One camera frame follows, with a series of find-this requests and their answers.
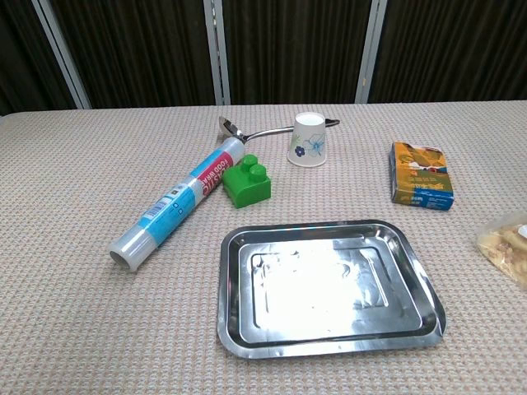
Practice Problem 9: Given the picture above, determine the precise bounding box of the clear snack bag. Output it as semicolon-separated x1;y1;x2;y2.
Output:
476;211;527;290

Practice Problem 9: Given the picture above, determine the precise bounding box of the stainless steel tray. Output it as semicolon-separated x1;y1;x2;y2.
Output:
217;219;448;360

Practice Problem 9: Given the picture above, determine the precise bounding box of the floral paper cup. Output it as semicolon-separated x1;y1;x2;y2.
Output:
287;111;328;168

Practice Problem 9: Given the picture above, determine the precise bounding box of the plastic food wrap roll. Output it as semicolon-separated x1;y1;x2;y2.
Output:
107;137;246;273

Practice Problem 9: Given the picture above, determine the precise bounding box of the green toy building block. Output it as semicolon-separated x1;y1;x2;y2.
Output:
222;154;273;211

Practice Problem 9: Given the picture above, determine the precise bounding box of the grey metal frame post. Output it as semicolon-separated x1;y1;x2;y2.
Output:
354;0;388;104
203;0;231;106
31;0;92;110

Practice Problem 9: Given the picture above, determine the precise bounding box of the dark pleated curtain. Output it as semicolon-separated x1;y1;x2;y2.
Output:
0;0;527;117

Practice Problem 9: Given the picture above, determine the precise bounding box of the stainless steel ladle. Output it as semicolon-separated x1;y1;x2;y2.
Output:
217;115;341;145

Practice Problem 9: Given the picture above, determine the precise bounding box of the orange and blue carton box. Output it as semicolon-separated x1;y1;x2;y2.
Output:
388;142;455;213

